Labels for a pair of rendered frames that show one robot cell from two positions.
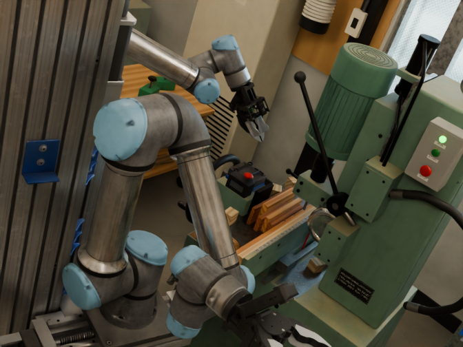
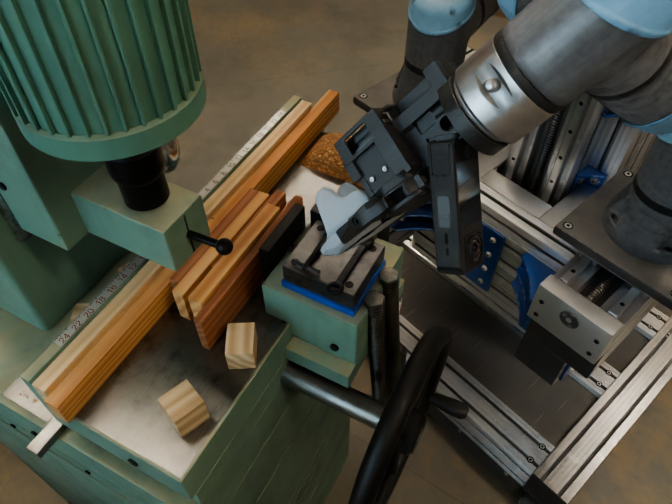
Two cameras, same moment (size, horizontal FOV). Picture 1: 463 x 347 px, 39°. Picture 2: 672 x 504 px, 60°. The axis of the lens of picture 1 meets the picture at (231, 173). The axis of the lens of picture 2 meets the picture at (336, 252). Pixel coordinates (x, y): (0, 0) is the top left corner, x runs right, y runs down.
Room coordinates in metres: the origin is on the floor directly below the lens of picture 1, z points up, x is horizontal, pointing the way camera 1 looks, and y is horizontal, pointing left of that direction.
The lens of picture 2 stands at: (2.31, -0.04, 1.54)
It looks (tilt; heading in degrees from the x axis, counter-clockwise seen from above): 50 degrees down; 180
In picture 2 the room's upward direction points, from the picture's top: straight up
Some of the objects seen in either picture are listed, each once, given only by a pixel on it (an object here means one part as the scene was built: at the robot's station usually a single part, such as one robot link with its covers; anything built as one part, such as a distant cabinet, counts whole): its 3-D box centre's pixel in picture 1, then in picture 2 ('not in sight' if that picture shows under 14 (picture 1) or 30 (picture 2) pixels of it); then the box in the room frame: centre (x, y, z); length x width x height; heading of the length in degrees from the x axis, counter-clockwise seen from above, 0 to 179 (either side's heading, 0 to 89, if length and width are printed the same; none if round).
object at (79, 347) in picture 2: (292, 228); (203, 226); (1.74, -0.24, 0.92); 0.60 x 0.02 x 0.05; 153
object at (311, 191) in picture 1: (317, 193); (144, 217); (1.82, -0.28, 1.03); 0.14 x 0.07 x 0.09; 63
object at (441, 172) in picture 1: (437, 154); not in sight; (1.56, -0.48, 1.40); 0.10 x 0.06 x 0.16; 63
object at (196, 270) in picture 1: (200, 274); not in sight; (1.02, -0.01, 1.21); 0.11 x 0.08 x 0.09; 57
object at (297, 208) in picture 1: (284, 219); (221, 243); (1.77, -0.21, 0.92); 0.19 x 0.02 x 0.05; 153
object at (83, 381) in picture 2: (282, 228); (226, 221); (1.73, -0.21, 0.92); 0.67 x 0.02 x 0.04; 153
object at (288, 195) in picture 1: (277, 205); (240, 266); (1.82, -0.17, 0.94); 0.18 x 0.02 x 0.07; 153
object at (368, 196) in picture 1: (373, 188); not in sight; (1.60, -0.38, 1.22); 0.09 x 0.08 x 0.15; 63
